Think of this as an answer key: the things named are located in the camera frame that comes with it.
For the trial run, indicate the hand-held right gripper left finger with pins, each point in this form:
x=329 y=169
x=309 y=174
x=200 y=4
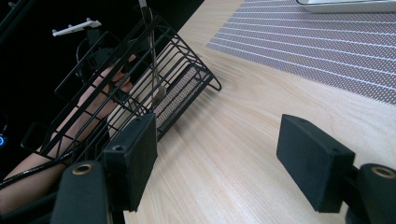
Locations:
x=132 y=161

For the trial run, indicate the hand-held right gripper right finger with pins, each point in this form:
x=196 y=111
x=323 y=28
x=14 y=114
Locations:
x=314 y=165

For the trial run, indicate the blue indicator light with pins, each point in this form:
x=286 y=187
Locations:
x=1 y=140

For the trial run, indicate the grey woven placemat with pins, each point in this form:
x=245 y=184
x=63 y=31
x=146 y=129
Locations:
x=311 y=46

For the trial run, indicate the metal spoon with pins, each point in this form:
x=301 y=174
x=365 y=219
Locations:
x=154 y=68

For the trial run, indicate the white bracket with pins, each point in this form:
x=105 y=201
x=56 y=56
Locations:
x=76 y=28

